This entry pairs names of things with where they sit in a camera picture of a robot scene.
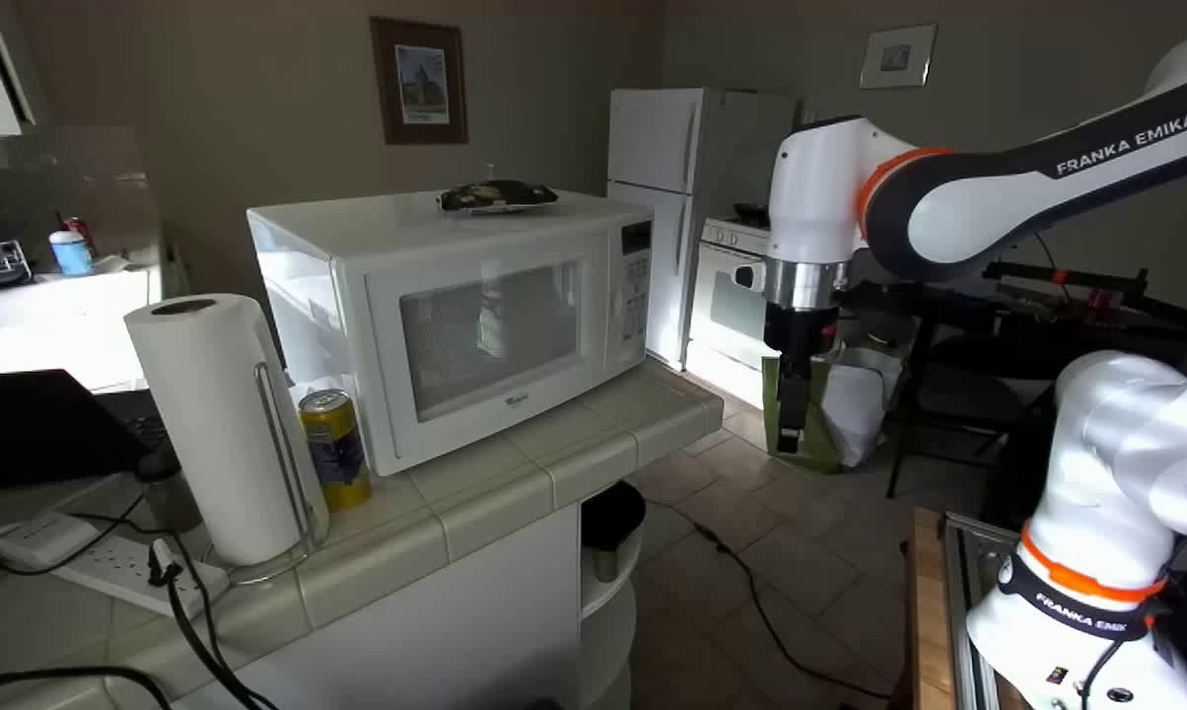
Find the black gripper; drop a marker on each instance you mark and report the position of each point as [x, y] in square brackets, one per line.
[803, 339]

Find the white microwave oven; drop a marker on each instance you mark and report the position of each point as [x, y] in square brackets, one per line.
[452, 330]

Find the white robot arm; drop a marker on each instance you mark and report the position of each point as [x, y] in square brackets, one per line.
[1071, 617]

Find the dark object on microwave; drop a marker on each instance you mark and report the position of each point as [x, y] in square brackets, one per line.
[492, 200]

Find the white stove oven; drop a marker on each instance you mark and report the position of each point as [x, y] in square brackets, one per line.
[728, 313]

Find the green and white bag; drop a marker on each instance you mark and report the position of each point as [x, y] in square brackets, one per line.
[845, 414]

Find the black folding table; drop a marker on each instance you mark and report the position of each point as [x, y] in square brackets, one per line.
[979, 363]

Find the white refrigerator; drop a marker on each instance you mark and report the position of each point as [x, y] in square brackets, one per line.
[687, 155]

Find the small light framed picture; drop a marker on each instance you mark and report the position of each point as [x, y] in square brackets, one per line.
[896, 58]

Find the yellow blue drink can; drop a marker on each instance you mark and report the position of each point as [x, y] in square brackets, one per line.
[336, 453]

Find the white paper towel roll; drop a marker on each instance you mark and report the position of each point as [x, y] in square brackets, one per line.
[231, 414]

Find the white power strip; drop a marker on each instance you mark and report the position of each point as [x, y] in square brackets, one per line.
[103, 563]

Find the black laptop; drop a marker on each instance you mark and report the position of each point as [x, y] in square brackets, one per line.
[57, 430]

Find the framed picture dark frame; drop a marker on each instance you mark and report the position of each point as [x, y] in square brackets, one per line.
[419, 79]

